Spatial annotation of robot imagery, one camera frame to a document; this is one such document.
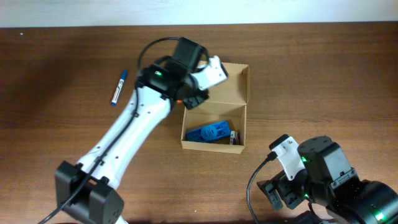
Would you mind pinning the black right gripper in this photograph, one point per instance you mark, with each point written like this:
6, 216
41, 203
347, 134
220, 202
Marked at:
277, 191

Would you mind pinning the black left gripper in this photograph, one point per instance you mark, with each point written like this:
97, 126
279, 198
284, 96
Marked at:
195, 100

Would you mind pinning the brown cardboard box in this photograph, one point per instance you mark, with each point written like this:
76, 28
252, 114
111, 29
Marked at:
227, 102

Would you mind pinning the blue plastic case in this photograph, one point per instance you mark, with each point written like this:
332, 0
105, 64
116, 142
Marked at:
209, 133

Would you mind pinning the small white blue box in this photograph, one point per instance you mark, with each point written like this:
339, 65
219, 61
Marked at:
234, 138

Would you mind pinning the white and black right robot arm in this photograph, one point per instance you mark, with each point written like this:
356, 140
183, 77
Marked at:
317, 171

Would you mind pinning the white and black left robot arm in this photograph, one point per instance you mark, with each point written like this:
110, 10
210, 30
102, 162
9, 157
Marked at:
87, 190

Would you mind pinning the blue whiteboard marker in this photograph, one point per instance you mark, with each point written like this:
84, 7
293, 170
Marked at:
119, 87

